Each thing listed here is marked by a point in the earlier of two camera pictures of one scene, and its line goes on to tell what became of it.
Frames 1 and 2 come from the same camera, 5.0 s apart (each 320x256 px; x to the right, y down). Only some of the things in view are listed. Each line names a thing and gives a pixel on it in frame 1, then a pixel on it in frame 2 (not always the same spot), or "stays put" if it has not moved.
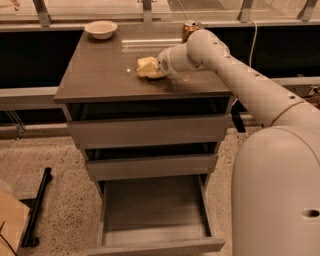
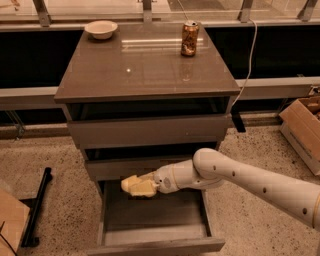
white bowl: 101,29 stays put
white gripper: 164,63 to 164,179
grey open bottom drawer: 162,216 stays put
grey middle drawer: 104,169 stays put
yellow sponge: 148,68 to 138,187
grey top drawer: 122,133 stays put
